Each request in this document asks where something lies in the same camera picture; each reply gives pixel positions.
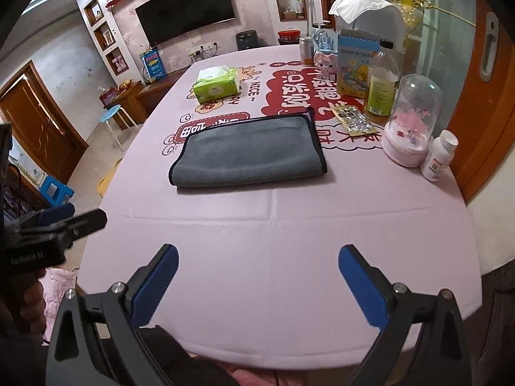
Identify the pink cartoon figure toy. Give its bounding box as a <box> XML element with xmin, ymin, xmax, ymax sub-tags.
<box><xmin>313</xmin><ymin>29</ymin><xmax>338</xmax><ymax>82</ymax></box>

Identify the black wall television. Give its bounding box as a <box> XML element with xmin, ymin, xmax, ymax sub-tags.
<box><xmin>135</xmin><ymin>0</ymin><xmax>236</xmax><ymax>47</ymax></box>

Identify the light blue round stool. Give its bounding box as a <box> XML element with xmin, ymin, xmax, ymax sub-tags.
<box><xmin>98</xmin><ymin>104</ymin><xmax>141</xmax><ymax>152</ymax></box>

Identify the purple and grey towel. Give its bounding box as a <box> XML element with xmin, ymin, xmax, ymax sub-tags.
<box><xmin>168</xmin><ymin>107</ymin><xmax>327</xmax><ymax>189</ymax></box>

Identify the pink printed tablecloth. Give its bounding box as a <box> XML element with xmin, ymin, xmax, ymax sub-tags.
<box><xmin>79</xmin><ymin>46</ymin><xmax>482</xmax><ymax>370</ymax></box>

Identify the yellow chair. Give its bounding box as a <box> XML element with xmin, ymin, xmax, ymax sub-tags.
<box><xmin>97</xmin><ymin>158</ymin><xmax>122</xmax><ymax>198</ymax></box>

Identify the person's left hand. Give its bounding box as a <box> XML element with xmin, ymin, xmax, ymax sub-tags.
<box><xmin>11</xmin><ymin>269</ymin><xmax>46</xmax><ymax>335</ymax></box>

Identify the red gift box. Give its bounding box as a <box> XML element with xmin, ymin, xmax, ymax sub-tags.
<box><xmin>98</xmin><ymin>87</ymin><xmax>119</xmax><ymax>106</ymax></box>

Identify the wooden tv cabinet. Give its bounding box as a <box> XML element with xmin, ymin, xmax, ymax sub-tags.
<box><xmin>104</xmin><ymin>68</ymin><xmax>187</xmax><ymax>124</ymax></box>

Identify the orange sliding door frame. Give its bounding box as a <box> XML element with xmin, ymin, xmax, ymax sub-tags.
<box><xmin>448</xmin><ymin>0</ymin><xmax>514</xmax><ymax>203</ymax></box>

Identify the blue medicine box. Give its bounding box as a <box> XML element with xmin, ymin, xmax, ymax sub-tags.
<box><xmin>337</xmin><ymin>29</ymin><xmax>380</xmax><ymax>98</ymax></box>

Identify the blue standing sign board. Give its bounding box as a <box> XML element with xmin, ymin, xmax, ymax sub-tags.
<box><xmin>140</xmin><ymin>48</ymin><xmax>167</xmax><ymax>83</ymax></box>

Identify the pink glass dome ornament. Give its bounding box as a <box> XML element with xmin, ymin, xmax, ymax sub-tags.
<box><xmin>381</xmin><ymin>74</ymin><xmax>444</xmax><ymax>168</ymax></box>

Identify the blue plastic step stool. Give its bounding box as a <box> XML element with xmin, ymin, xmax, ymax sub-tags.
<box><xmin>39</xmin><ymin>174</ymin><xmax>74</xmax><ymax>207</ymax></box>

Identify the red pot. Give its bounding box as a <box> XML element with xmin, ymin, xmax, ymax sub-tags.
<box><xmin>277</xmin><ymin>29</ymin><xmax>301</xmax><ymax>45</ymax></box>

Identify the silver blister pill pack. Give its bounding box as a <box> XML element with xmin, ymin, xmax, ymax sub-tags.
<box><xmin>331</xmin><ymin>106</ymin><xmax>377</xmax><ymax>137</ymax></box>

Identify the metal drink can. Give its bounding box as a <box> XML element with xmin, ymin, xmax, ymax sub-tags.
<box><xmin>298</xmin><ymin>36</ymin><xmax>314</xmax><ymax>66</ymax></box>

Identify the white wall shelf unit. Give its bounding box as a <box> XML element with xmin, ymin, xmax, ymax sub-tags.
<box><xmin>77</xmin><ymin>0</ymin><xmax>143</xmax><ymax>86</ymax></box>

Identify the green tissue pack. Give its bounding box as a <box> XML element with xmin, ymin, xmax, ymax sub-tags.
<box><xmin>192</xmin><ymin>65</ymin><xmax>240</xmax><ymax>104</ymax></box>

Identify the white pill bottle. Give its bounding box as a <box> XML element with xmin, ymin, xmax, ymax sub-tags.
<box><xmin>421</xmin><ymin>130</ymin><xmax>458</xmax><ymax>182</ymax></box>

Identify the brown wooden door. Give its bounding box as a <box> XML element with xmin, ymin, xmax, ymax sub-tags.
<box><xmin>1</xmin><ymin>61</ymin><xmax>88</xmax><ymax>183</ymax></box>

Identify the clear glass oil bottle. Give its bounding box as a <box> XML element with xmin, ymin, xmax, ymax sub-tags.
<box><xmin>364</xmin><ymin>39</ymin><xmax>401</xmax><ymax>124</ymax></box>

